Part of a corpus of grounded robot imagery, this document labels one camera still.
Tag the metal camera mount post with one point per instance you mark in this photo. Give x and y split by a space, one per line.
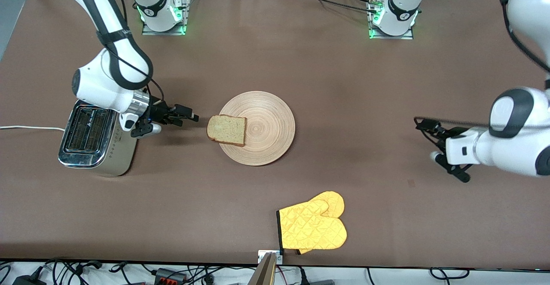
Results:
264 274

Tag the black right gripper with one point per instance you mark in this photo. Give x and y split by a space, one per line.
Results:
160 112

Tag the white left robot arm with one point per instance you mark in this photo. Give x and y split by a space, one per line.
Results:
511 147

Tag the chrome and beige toaster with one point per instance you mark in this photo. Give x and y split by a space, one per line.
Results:
99 156

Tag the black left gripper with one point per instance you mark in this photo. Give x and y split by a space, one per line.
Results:
439 131

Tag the red and black connector box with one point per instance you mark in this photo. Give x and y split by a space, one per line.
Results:
165 274

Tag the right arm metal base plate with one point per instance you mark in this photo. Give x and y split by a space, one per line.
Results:
165 32

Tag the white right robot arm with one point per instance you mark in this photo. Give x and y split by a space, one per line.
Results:
96 87

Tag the yellow quilted oven mitt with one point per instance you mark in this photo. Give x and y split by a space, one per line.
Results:
313 229

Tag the black power adapter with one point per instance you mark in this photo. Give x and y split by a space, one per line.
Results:
25 281

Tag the round wooden plate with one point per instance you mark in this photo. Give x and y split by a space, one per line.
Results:
268 126

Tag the small white metal bracket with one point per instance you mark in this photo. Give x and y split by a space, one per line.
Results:
262 255

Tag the slice of brown bread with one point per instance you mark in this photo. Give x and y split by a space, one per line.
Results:
227 130

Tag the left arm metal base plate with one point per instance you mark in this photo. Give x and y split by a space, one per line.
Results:
389 37

